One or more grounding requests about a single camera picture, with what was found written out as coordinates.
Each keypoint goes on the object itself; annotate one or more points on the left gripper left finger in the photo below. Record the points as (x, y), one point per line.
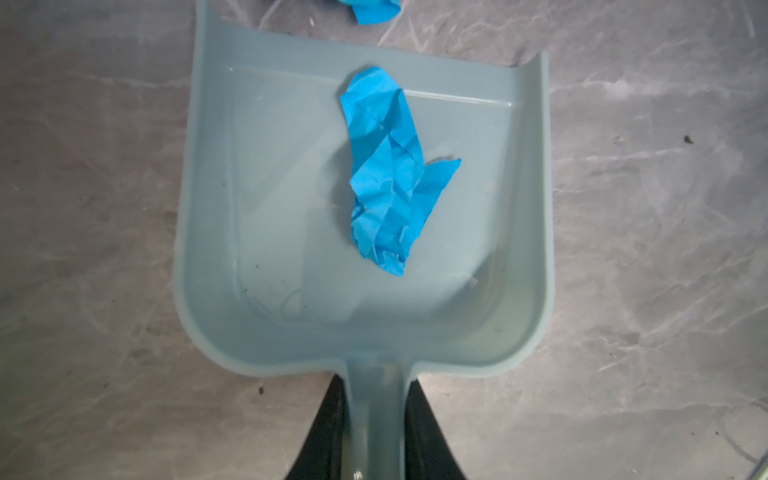
(320, 457)

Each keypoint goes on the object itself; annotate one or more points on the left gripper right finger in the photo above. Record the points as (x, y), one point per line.
(427, 453)

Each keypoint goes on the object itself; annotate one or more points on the grey-blue plastic dustpan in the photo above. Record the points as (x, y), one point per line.
(267, 280)

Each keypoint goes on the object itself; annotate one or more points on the blue paper scrap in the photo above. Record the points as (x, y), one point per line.
(395, 188)
(372, 12)

